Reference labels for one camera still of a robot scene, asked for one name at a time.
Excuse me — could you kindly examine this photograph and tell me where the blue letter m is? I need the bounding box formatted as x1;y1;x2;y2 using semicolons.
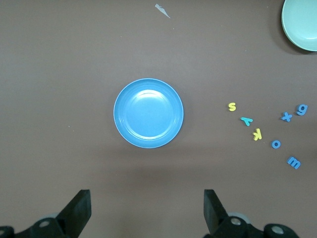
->
286;156;302;170

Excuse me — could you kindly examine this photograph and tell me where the yellow letter k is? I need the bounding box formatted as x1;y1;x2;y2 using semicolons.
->
252;127;263;141

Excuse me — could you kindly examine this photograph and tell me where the blue letter g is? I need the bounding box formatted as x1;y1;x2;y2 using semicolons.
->
296;104;309;117

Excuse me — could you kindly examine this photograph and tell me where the white paper scrap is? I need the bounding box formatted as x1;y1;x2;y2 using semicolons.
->
155;3;171;19

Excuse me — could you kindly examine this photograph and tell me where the blue plate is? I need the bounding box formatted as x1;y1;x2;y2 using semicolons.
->
113;78;185;149

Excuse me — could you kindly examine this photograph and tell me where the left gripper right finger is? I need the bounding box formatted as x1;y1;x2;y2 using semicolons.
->
203;189;301;238

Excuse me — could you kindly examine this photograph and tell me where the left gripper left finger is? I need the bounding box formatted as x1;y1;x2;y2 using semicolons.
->
0;189;92;238

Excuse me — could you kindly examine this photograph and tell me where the pale green plate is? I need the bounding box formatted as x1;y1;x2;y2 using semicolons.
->
281;0;317;52

